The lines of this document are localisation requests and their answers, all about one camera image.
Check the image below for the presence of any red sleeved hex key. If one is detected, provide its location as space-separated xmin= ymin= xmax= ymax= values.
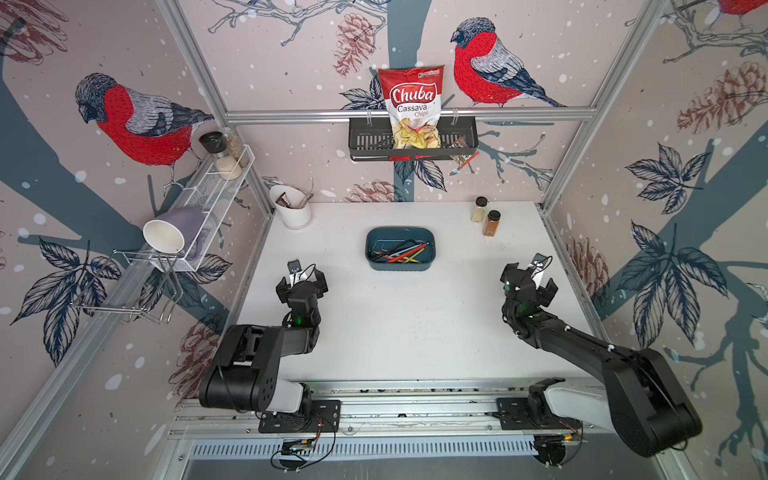
xmin=387 ymin=243 xmax=427 ymax=263

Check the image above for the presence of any green sleeved hex key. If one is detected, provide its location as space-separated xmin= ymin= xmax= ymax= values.
xmin=399 ymin=247 xmax=426 ymax=263

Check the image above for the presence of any long black hex key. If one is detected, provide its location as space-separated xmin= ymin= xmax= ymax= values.
xmin=370 ymin=239 xmax=415 ymax=260

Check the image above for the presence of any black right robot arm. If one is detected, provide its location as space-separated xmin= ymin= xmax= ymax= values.
xmin=500 ymin=263 xmax=703 ymax=457

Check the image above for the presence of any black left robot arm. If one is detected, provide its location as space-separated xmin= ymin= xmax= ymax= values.
xmin=198 ymin=260 xmax=328 ymax=415

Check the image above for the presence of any teal plastic storage box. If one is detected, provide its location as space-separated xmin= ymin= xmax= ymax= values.
xmin=364 ymin=226 xmax=437 ymax=272

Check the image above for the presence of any brown spice jar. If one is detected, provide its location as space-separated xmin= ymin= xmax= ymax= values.
xmin=483 ymin=210 xmax=501 ymax=237

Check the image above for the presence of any white utensil holder cup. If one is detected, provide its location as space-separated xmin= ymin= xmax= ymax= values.
xmin=269 ymin=185 xmax=313 ymax=230

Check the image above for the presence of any pale spice jar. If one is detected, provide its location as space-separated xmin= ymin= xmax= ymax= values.
xmin=471 ymin=196 xmax=488 ymax=223

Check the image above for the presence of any lilac paper cup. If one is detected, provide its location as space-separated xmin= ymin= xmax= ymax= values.
xmin=142 ymin=207 xmax=206 ymax=254

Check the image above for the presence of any black lid jar on shelf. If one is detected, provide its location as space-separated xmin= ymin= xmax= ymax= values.
xmin=199 ymin=131 xmax=242 ymax=181

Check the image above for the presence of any red cassava chips bag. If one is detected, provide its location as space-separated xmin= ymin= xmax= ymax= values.
xmin=378 ymin=66 xmax=444 ymax=150

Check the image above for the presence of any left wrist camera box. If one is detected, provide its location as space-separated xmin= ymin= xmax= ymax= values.
xmin=287 ymin=259 xmax=306 ymax=285

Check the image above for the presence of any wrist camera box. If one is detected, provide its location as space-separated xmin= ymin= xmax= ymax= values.
xmin=530 ymin=253 xmax=553 ymax=286
xmin=287 ymin=259 xmax=306 ymax=285

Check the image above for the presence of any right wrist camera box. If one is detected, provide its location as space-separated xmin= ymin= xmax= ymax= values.
xmin=530 ymin=253 xmax=553 ymax=286

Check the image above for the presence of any white wire wall shelf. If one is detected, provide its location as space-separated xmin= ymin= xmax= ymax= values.
xmin=156 ymin=145 xmax=255 ymax=272

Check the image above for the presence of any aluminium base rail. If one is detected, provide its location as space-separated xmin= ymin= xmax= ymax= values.
xmin=167 ymin=377 xmax=667 ymax=463

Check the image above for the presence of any wire cup holder rack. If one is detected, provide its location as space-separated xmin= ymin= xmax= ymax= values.
xmin=69 ymin=250 xmax=184 ymax=325

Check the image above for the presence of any black wire wall basket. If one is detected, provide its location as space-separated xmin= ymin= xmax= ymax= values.
xmin=348 ymin=117 xmax=478 ymax=161

